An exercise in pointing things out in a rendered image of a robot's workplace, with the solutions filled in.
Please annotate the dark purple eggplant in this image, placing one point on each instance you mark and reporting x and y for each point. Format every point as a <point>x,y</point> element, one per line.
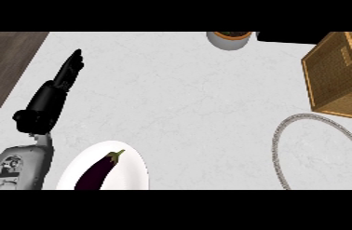
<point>96,173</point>

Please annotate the black appliance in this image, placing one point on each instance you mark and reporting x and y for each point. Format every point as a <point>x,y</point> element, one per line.
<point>288,37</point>

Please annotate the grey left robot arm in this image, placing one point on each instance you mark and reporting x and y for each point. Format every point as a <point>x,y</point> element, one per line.
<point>25,167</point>

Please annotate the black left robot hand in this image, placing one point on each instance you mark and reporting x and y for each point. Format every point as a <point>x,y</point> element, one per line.
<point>46,103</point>

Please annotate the white oval plate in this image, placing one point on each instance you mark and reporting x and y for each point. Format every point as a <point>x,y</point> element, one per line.
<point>126,171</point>

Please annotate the white potted plant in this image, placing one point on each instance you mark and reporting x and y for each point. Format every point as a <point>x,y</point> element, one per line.
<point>228,41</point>

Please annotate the brown wicker basket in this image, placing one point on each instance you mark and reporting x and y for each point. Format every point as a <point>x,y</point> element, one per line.
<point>331,75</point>

